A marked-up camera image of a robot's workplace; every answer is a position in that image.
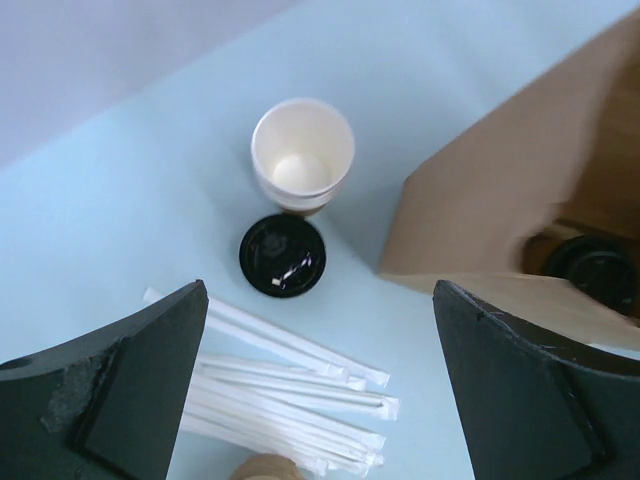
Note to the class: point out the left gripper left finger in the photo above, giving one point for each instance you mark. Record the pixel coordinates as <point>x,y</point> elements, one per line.
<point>107,404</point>

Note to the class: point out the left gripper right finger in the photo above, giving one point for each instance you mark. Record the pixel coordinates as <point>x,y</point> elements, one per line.
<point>534,404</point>

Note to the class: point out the black plastic cup lid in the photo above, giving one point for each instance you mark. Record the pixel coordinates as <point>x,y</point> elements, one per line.
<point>601,269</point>

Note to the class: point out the pulp cup carrier tray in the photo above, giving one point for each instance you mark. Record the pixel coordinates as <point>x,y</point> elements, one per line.
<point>267,467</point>

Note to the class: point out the brown paper bag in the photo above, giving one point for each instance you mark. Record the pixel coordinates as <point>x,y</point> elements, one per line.
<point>563,153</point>

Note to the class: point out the bundle of wrapped straws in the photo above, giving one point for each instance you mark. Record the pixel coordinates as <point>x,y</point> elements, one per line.
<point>291,407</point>

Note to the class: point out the stack of black lids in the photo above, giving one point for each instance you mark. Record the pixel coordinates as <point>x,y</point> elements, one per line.
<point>282,256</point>

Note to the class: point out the stack of paper cups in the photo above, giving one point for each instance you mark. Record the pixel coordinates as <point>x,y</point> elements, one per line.
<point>302,150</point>

